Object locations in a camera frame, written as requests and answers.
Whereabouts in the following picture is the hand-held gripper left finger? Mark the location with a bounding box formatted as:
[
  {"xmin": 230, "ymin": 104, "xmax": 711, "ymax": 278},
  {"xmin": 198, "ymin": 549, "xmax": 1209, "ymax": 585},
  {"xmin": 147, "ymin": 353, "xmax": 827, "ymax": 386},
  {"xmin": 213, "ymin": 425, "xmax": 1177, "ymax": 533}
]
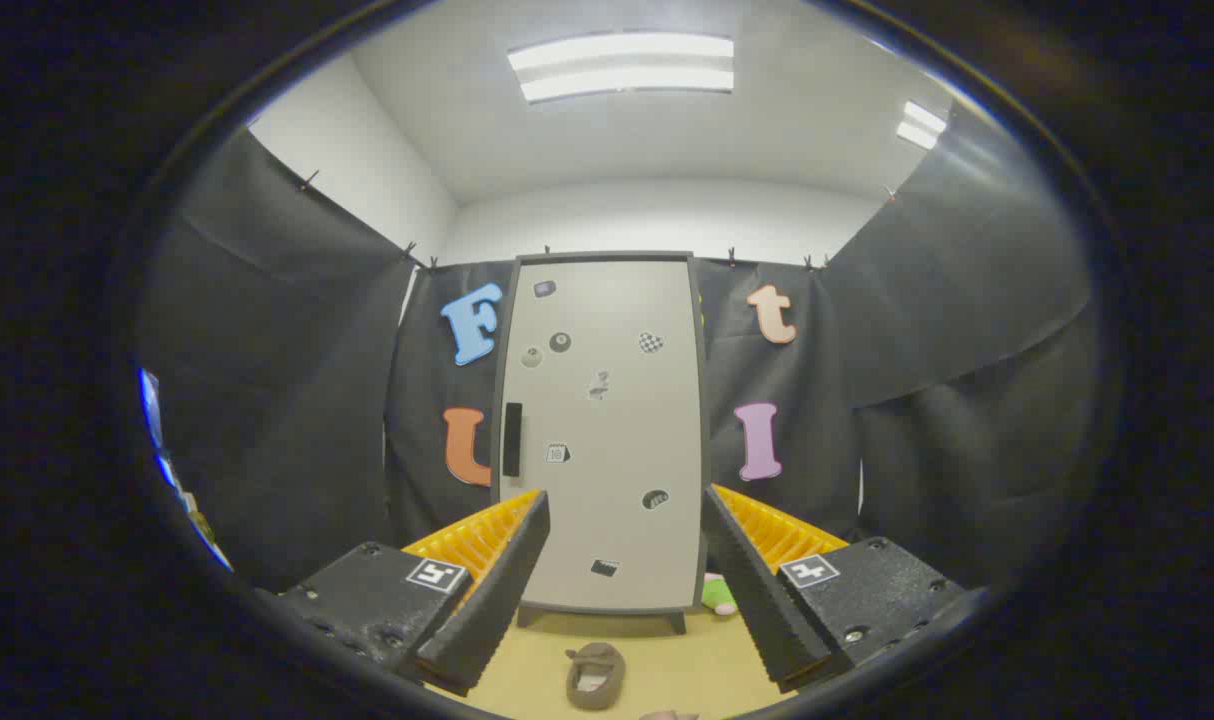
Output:
[{"xmin": 267, "ymin": 488, "xmax": 552, "ymax": 699}]

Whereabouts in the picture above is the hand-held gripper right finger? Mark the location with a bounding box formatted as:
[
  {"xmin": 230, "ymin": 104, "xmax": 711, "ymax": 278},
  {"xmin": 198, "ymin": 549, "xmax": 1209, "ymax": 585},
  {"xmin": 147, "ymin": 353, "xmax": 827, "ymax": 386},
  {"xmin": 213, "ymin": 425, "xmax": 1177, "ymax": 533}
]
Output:
[{"xmin": 702, "ymin": 484, "xmax": 973, "ymax": 693}]

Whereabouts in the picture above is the brown fuzzy shoe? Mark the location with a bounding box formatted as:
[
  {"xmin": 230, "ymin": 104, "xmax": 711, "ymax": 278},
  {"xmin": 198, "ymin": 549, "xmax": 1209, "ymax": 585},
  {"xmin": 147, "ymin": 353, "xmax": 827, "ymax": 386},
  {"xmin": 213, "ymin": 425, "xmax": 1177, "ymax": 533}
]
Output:
[{"xmin": 566, "ymin": 642, "xmax": 627, "ymax": 712}]

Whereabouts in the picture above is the grey shoe cabinet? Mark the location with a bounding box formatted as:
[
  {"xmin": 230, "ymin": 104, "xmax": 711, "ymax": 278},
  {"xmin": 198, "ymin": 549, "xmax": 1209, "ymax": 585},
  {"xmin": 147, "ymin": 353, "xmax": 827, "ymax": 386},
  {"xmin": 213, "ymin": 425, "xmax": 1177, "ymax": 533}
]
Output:
[{"xmin": 493, "ymin": 250, "xmax": 714, "ymax": 635}]

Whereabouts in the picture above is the white desk equipment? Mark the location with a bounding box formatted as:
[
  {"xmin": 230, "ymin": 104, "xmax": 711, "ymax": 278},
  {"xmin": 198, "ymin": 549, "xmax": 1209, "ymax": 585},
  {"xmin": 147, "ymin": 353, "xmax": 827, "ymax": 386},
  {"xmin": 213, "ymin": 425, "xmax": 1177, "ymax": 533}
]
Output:
[{"xmin": 172, "ymin": 488, "xmax": 234, "ymax": 573}]

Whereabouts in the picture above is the black backdrop cloth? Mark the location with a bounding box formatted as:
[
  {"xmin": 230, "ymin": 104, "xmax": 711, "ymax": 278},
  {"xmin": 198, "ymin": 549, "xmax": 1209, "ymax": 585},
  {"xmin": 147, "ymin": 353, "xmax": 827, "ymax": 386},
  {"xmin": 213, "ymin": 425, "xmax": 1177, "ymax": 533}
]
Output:
[{"xmin": 137, "ymin": 100, "xmax": 1098, "ymax": 593}]

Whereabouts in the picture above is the computer monitor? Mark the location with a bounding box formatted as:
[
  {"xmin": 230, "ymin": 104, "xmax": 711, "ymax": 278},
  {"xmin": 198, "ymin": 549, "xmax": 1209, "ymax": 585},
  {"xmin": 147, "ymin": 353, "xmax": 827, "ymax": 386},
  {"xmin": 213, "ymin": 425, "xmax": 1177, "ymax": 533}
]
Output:
[{"xmin": 139, "ymin": 368, "xmax": 180, "ymax": 489}]

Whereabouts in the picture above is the ceiling light panel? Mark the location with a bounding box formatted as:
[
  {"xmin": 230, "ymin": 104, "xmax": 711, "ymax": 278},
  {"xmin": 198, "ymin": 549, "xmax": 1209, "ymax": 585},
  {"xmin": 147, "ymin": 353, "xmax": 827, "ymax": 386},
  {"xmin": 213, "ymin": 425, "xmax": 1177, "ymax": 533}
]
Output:
[
  {"xmin": 508, "ymin": 32, "xmax": 736, "ymax": 104},
  {"xmin": 895, "ymin": 100, "xmax": 949, "ymax": 151}
]

